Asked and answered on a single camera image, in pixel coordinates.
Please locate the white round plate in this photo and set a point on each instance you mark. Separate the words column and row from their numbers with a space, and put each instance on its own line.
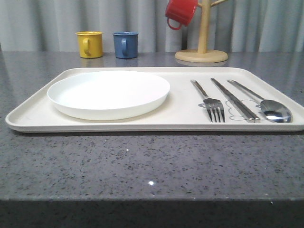
column 109, row 95

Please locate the stainless steel fork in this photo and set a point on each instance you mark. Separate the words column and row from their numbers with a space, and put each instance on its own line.
column 214, row 107

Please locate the stainless steel spoon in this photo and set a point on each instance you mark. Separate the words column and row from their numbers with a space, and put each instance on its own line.
column 272, row 110

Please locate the cream rabbit serving tray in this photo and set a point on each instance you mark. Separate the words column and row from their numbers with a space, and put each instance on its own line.
column 181, row 111

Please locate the blue enamel mug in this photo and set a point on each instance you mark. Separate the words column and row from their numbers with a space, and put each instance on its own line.
column 126, row 44

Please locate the wooden mug tree stand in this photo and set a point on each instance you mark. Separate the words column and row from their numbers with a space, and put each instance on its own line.
column 202, row 54

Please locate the yellow enamel mug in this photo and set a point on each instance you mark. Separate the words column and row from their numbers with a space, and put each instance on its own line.
column 90, row 44

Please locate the red enamel mug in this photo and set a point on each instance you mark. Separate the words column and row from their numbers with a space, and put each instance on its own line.
column 181, row 11

